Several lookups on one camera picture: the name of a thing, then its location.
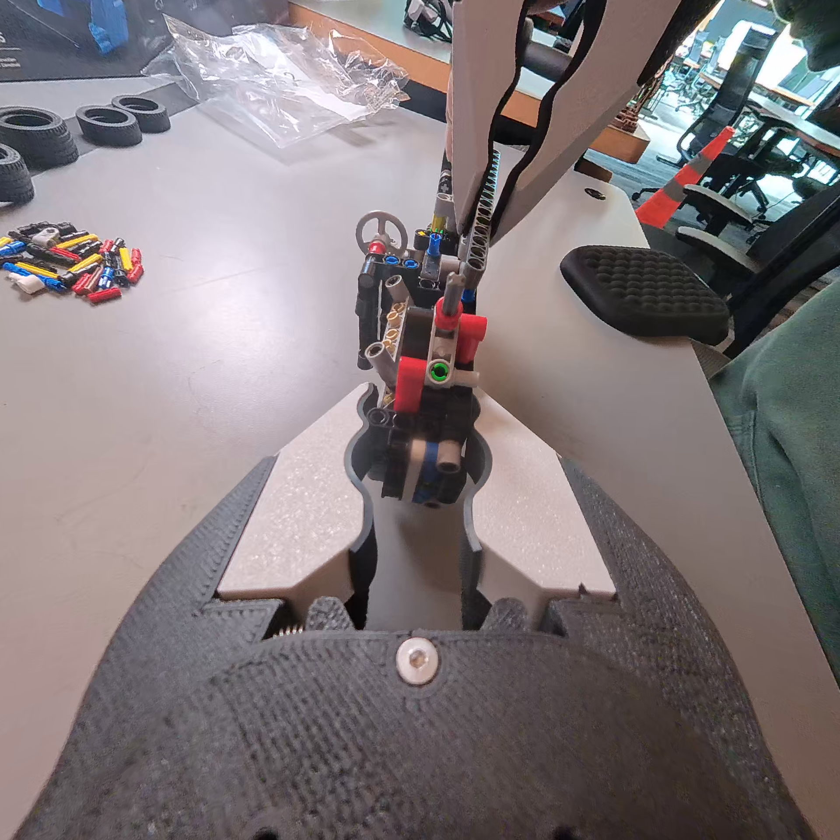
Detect person's green sweater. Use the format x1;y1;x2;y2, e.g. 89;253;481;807
709;281;840;685

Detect orange traffic cone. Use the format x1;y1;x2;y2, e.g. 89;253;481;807
634;126;736;228

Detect black office chair pale armrests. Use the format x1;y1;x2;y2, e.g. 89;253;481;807
676;180;840;358

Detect black rubber lego tire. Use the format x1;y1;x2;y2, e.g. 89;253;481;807
0;107;81;166
75;105;143;147
112;95;172;134
0;143;35;204

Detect multicoloured lego vehicle chassis assembly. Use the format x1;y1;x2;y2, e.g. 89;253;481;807
354;147;501;508

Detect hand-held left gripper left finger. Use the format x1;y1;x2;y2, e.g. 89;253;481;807
215;382;380;602

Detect clear crumpled plastic bag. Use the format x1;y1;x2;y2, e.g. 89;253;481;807
141;16;412;150

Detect pile of coloured lego pins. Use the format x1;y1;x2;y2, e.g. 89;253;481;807
0;221;145;307

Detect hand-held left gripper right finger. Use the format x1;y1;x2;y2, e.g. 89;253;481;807
459;392;619;603

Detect black and white device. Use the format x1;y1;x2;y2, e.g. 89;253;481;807
402;0;455;42

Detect black chair armrest pad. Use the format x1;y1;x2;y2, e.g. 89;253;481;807
560;245;731;347

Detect black lego set box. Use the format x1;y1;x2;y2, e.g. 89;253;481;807
0;0;198;85

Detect wood edged grey desk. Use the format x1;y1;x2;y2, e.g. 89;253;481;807
287;0;652;166

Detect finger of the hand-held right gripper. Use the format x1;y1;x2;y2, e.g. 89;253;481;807
492;0;702;240
448;0;536;229

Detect brown tower model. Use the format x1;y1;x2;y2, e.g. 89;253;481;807
613;72;665;133

